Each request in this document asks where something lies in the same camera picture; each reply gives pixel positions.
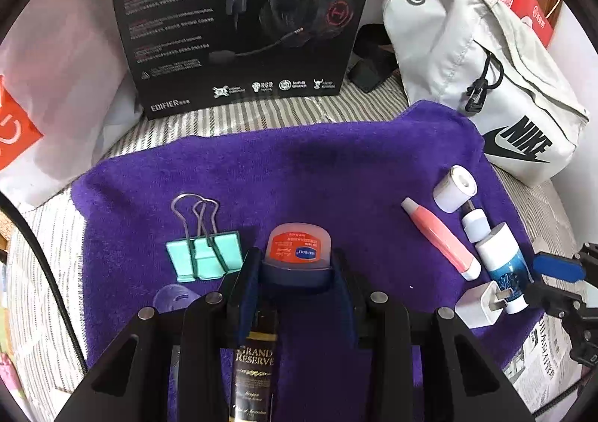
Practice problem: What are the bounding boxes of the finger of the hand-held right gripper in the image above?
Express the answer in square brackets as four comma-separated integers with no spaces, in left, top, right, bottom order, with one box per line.
[525,282,580,317]
[534,253,587,283]

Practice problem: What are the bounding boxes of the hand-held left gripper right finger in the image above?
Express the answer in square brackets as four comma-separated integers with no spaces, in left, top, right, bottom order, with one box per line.
[329,248,536,422]

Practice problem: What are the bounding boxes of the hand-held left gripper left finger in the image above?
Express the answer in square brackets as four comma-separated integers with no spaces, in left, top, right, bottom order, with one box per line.
[53,247,262,422]

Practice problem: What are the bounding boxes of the blue and white bottle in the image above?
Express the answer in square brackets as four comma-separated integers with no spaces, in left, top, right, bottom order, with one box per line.
[475,223,533,315]

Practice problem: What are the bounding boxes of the green binder clip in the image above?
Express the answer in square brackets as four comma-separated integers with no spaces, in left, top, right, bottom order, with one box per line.
[166,193,242,283]

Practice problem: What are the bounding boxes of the blue jar orange label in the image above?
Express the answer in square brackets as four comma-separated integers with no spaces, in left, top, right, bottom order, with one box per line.
[261,222,333,288]

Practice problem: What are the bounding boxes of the small clear plastic cup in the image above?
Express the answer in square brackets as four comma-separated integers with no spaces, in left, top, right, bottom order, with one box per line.
[153,283,199,314]

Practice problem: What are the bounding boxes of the white charger plug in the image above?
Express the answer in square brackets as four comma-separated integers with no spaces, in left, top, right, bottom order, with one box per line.
[454,282,511,329]

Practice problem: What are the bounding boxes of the small white round cap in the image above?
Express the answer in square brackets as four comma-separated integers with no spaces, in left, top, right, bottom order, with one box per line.
[462,211,490,244]

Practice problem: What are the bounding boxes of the pink tube white cap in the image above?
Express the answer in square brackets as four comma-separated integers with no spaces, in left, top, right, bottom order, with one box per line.
[401,198,482,281]

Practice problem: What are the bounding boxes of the newspaper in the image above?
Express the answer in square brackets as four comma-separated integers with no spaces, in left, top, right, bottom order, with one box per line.
[505,319,575,413]

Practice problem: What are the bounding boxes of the purple towel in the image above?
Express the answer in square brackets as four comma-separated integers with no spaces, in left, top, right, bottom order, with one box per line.
[70,99,538,422]

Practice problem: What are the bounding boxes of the white waist bag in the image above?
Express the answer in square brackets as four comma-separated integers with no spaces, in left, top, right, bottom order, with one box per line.
[382,0,590,187]

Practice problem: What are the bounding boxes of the black headphone box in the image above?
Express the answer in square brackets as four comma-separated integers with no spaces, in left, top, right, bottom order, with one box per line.
[107,0,384,120]

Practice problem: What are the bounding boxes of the white plastic shopping bag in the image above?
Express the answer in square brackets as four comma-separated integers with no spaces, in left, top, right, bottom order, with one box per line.
[0,0,143,208]

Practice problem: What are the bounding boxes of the black cable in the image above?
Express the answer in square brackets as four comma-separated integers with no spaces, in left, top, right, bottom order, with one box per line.
[533,363,598,414]
[0,195,89,373]

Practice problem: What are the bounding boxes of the black strap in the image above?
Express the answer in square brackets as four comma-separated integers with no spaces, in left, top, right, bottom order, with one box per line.
[348,23,398,93]

